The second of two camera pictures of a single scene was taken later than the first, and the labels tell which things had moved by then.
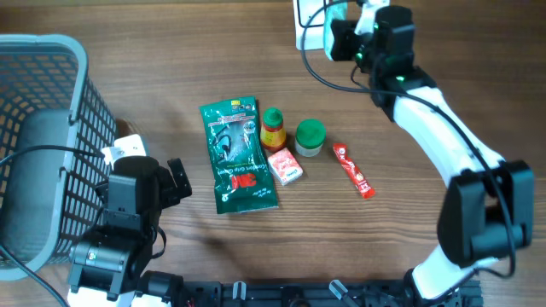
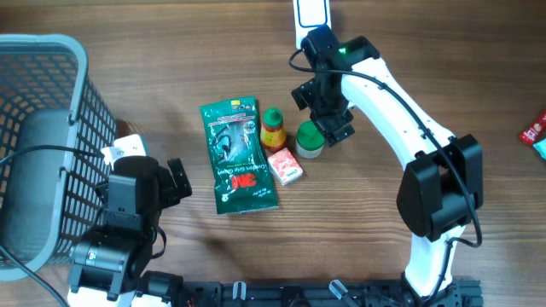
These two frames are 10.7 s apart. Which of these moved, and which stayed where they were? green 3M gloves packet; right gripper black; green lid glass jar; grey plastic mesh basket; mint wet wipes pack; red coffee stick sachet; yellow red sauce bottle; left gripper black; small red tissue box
Moved: red coffee stick sachet; right gripper black; mint wet wipes pack
Stayed: left gripper black; grey plastic mesh basket; green 3M gloves packet; green lid glass jar; small red tissue box; yellow red sauce bottle
